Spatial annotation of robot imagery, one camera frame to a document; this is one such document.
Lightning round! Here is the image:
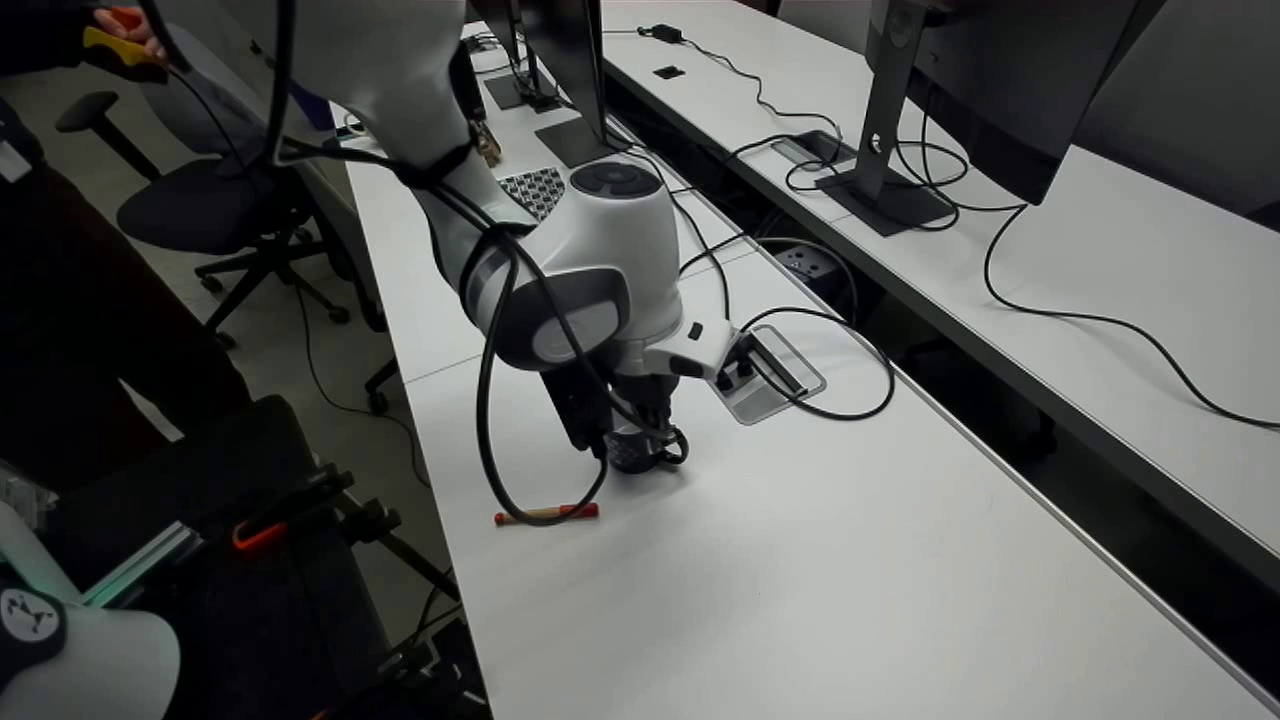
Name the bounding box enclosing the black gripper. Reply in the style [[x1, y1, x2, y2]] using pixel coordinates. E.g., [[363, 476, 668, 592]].
[[612, 373, 689, 429]]

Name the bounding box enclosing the person hand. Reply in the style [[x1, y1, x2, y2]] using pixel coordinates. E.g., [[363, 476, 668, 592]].
[[86, 0, 176, 65]]

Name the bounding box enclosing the red marker pen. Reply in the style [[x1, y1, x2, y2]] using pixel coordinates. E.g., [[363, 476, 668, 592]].
[[493, 500, 605, 528]]

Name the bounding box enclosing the black white calibration checkerboard sheet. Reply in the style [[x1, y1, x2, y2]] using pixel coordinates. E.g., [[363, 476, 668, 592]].
[[496, 162, 571, 225]]

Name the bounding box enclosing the grey docking hub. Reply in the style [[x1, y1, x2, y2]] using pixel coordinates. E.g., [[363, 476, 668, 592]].
[[766, 127, 856, 171]]

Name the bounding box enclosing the black computer monitor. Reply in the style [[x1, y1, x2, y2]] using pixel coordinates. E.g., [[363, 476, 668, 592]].
[[511, 0, 618, 134]]

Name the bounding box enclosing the grey monitor stand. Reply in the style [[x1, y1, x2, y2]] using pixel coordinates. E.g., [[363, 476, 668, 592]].
[[810, 0, 965, 238]]

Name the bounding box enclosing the black office chair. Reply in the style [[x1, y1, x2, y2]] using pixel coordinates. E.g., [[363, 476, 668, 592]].
[[52, 83, 357, 332]]

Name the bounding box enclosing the grey backed computer monitor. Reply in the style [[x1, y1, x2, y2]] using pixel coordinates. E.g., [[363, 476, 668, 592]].
[[863, 0, 1170, 207]]

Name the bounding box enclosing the aluminium extrusion bar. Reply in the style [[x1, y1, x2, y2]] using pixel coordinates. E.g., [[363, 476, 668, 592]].
[[77, 520, 206, 613]]

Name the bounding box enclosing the grey monitor panel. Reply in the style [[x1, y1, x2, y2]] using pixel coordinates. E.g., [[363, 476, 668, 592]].
[[1072, 0, 1280, 233]]

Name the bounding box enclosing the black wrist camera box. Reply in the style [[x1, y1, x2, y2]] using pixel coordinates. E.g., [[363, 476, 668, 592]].
[[534, 362, 615, 457]]

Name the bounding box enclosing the silver desk cable outlet box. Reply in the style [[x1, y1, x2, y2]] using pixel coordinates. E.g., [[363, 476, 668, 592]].
[[717, 322, 831, 429]]

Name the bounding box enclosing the thin black cable across desk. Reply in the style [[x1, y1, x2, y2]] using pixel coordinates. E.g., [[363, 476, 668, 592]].
[[615, 151, 745, 336]]

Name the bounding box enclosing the dark flat monitor base plate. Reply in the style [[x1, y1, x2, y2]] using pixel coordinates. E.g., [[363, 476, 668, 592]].
[[531, 115, 633, 171]]

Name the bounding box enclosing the black clamp with orange handle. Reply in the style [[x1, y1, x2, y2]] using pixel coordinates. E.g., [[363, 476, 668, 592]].
[[229, 463, 357, 556]]

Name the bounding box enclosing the long black desk cable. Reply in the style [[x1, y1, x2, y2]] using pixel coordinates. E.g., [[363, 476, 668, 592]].
[[980, 197, 1280, 431]]

